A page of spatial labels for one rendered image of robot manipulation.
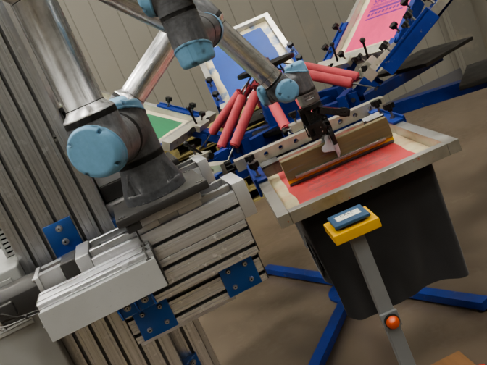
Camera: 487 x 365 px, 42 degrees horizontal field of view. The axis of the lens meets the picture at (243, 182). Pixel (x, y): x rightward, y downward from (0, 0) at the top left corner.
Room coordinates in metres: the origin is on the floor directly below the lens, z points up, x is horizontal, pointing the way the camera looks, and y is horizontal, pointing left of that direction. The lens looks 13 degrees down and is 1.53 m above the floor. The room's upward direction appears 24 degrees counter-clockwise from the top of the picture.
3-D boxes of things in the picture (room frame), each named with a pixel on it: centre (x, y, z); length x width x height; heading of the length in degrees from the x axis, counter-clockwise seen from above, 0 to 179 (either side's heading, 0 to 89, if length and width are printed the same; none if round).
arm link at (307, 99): (2.19, -0.33, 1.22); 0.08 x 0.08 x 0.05
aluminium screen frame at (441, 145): (2.19, -0.34, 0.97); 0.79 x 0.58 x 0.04; 0
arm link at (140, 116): (1.48, 0.20, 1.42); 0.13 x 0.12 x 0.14; 163
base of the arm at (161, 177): (1.49, 0.20, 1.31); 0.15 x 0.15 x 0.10
